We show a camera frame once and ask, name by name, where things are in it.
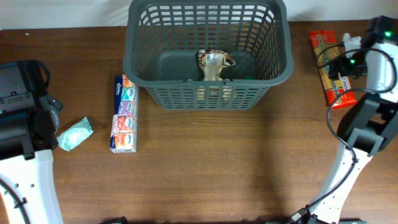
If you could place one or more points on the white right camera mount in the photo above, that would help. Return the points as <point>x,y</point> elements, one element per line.
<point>351,43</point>

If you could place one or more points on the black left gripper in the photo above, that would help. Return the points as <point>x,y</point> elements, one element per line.
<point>56,104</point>

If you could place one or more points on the grey plastic basket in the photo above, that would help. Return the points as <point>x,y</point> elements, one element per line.
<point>163,39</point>

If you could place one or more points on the red yellow spaghetti pack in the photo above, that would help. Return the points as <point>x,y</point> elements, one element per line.
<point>326,49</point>

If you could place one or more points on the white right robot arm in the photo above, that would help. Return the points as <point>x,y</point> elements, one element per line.
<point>369,126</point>

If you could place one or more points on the glutinous rice bag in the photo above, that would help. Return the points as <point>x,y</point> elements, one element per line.
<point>212,62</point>

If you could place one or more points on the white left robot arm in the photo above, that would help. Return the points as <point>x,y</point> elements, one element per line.
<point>29,121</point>

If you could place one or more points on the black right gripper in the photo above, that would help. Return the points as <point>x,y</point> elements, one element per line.
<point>341,68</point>

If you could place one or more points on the Kleenex tissue multipack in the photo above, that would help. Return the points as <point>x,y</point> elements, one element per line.
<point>124,127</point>

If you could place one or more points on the green wet wipes packet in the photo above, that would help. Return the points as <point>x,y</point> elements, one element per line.
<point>75,135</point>

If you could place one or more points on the green lid spice jar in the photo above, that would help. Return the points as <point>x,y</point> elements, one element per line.
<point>250,77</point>

